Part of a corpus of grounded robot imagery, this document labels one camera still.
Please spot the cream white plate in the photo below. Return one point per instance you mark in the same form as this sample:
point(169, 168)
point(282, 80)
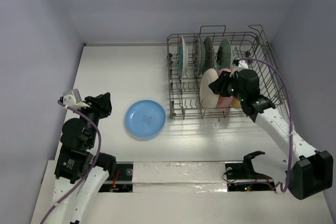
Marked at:
point(207, 97)

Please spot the pink plate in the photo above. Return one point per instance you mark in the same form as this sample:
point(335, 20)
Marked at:
point(223, 102)

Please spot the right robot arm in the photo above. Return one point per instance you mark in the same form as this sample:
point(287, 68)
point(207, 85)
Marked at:
point(306, 171)

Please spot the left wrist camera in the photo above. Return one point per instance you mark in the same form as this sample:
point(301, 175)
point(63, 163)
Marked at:
point(72, 99)

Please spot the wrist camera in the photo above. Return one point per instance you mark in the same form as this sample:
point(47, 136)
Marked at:
point(239, 64)
point(72, 99)

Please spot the teal patterned plate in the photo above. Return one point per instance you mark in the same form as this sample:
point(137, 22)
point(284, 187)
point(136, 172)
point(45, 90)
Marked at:
point(198, 55)

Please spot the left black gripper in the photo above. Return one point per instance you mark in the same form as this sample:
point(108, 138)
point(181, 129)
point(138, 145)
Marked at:
point(101, 103)

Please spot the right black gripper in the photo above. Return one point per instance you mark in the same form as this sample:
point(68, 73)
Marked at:
point(227, 85)

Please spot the green plate dark motif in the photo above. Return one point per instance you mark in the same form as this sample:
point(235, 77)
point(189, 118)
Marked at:
point(224, 55)

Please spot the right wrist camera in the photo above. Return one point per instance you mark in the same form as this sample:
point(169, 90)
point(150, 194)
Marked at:
point(239, 64)

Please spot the blue plate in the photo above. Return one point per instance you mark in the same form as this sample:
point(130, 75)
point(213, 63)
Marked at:
point(145, 119)

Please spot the white plate red teal pattern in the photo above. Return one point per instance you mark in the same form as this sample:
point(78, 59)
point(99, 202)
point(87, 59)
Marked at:
point(182, 58)

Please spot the dark olive plate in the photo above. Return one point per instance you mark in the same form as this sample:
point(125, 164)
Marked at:
point(209, 54)

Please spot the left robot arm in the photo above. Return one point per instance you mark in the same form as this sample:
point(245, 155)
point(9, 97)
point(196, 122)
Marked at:
point(81, 167)

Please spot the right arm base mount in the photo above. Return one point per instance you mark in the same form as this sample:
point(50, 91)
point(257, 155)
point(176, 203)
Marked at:
point(242, 177)

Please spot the yellow plate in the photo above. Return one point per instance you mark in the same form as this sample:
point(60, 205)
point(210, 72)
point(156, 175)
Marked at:
point(235, 103)

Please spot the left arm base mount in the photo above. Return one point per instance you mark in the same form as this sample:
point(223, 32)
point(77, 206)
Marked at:
point(120, 181)

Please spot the grey wire dish rack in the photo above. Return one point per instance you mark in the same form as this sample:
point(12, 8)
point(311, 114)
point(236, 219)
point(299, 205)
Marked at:
point(252, 43)

